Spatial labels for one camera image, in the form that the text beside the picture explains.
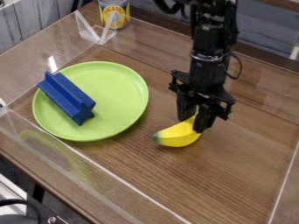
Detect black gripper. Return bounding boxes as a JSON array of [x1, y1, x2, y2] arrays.
[[170, 53, 237, 133]]

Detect yellow toy banana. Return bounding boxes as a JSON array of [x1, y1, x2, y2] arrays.
[[154, 116, 202, 148]]

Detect blue cross-shaped block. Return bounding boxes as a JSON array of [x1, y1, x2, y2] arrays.
[[38, 72, 96, 126]]

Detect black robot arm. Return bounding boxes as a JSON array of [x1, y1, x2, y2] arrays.
[[154, 0, 239, 133]]

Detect green round plate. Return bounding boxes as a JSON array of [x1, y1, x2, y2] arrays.
[[32, 61, 150, 142]]

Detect clear acrylic tray walls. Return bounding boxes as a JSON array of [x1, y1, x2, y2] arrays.
[[0, 10, 299, 224]]

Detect yellow labelled tin can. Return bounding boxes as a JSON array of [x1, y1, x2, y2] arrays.
[[98, 0, 131, 30]]

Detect black cable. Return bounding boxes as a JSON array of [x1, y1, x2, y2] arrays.
[[0, 199, 43, 224]]

